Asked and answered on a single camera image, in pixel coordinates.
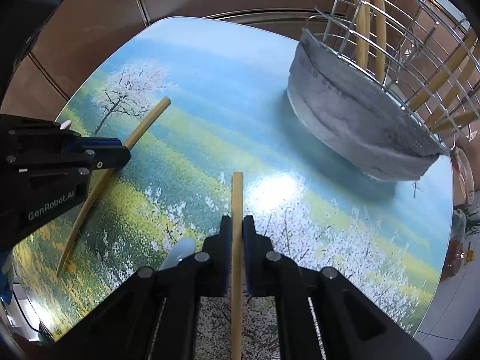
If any bamboo chopstick one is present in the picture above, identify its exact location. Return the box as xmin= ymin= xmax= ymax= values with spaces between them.
xmin=55 ymin=96 xmax=172 ymax=278

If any bamboo chopstick seven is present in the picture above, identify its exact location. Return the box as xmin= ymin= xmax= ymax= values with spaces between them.
xmin=408 ymin=28 xmax=477 ymax=111

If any wire utensil basket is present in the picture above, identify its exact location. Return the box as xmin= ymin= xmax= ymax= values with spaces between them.
xmin=307 ymin=0 xmax=479 ymax=146

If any cooking oil bottle floor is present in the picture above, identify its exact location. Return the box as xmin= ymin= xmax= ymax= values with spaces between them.
xmin=440 ymin=240 xmax=474 ymax=281

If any bamboo chopstick two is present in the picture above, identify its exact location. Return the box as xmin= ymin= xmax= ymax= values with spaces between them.
xmin=355 ymin=0 xmax=370 ymax=68

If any bamboo chopstick eight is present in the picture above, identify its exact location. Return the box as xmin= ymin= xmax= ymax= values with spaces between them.
xmin=426 ymin=58 xmax=475 ymax=128

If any green onions bag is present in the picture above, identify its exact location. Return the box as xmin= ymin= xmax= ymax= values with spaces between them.
xmin=451 ymin=205 xmax=479 ymax=241

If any light blue ceramic spoon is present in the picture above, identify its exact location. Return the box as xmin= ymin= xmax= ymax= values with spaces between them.
xmin=160 ymin=237 xmax=196 ymax=271

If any bamboo chopstick five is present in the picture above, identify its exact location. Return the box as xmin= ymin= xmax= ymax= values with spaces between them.
xmin=231 ymin=172 xmax=242 ymax=360

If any bamboo chopstick six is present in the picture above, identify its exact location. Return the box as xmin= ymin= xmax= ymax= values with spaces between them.
xmin=374 ymin=0 xmax=386 ymax=83

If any bamboo chopstick three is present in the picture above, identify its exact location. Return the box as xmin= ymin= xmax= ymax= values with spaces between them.
xmin=430 ymin=109 xmax=479 ymax=133

